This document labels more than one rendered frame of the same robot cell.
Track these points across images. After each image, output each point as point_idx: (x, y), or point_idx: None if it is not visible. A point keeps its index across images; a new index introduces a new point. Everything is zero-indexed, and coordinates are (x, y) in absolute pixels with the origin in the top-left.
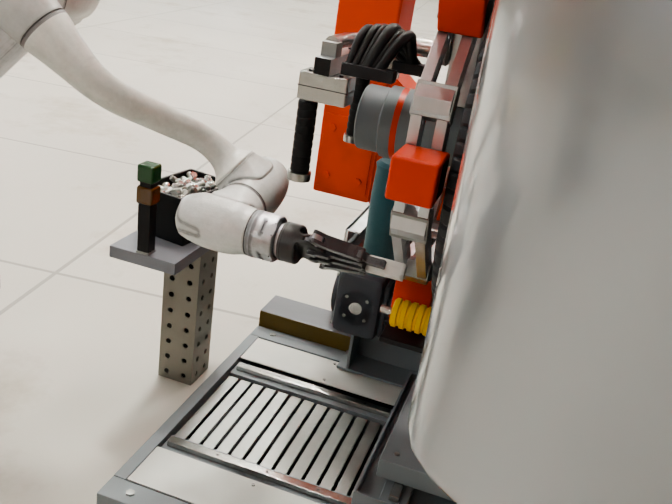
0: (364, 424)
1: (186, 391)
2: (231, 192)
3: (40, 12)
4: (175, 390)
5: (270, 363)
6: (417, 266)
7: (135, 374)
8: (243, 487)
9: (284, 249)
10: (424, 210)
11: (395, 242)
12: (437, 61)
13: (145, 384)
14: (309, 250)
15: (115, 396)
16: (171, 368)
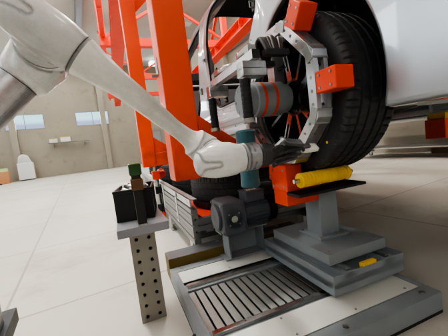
0: (267, 271)
1: (169, 319)
2: (219, 142)
3: (84, 35)
4: (163, 323)
5: (199, 276)
6: None
7: (129, 333)
8: (279, 322)
9: (269, 154)
10: (329, 103)
11: (313, 130)
12: (305, 39)
13: (142, 333)
14: (277, 151)
15: None
16: (151, 313)
